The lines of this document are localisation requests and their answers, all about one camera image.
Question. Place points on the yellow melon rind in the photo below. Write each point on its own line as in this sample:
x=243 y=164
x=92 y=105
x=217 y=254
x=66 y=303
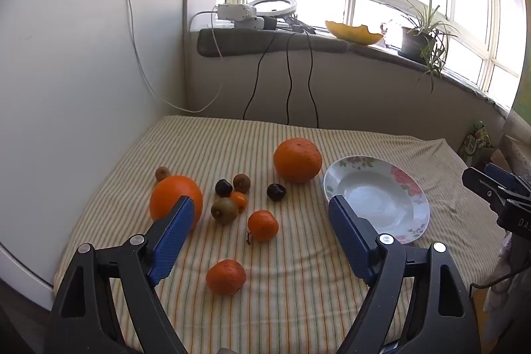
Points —
x=358 y=35

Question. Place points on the potted spider plant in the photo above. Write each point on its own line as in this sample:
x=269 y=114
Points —
x=426 y=40

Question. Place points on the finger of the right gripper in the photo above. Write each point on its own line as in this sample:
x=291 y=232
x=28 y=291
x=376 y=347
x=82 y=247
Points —
x=503 y=177
x=483 y=186

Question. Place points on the dark plum right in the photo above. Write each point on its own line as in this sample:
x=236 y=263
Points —
x=276 y=192

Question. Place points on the dark plum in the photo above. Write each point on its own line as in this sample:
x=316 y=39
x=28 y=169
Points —
x=276 y=192
x=223 y=188

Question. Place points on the white power strip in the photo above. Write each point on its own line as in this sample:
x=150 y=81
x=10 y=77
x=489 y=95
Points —
x=243 y=16

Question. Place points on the brown kiwi middle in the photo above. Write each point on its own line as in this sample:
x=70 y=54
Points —
x=241 y=183

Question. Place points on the mandarin with stem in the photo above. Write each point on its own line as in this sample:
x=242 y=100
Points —
x=262 y=226

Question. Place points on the green package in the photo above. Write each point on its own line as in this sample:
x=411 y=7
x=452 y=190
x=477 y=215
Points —
x=476 y=144

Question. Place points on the tiny orange kumquat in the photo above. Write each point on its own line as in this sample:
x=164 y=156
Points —
x=240 y=200

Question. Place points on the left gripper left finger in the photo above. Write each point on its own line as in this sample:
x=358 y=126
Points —
x=83 y=318

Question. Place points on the green kiwi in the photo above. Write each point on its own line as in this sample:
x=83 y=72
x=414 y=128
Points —
x=224 y=211

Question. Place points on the large rough orange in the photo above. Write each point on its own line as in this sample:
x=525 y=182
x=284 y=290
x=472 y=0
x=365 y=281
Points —
x=297 y=160

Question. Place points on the small brown kiwi far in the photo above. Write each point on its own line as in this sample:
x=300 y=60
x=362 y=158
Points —
x=162 y=173

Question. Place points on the large smooth orange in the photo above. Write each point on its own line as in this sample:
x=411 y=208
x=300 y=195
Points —
x=167 y=193

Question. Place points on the dark plum left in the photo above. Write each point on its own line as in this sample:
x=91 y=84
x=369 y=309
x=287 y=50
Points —
x=223 y=188

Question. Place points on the striped cloth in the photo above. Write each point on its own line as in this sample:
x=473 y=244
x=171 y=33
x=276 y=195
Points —
x=300 y=295

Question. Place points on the floral white plate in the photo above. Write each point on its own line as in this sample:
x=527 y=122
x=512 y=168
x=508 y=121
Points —
x=382 y=193

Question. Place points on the ring light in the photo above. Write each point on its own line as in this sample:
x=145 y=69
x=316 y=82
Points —
x=274 y=9

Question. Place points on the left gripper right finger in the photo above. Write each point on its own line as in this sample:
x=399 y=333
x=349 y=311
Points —
x=440 y=317

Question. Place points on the white refrigerator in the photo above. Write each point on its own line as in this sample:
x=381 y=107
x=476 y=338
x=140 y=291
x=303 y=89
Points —
x=81 y=81

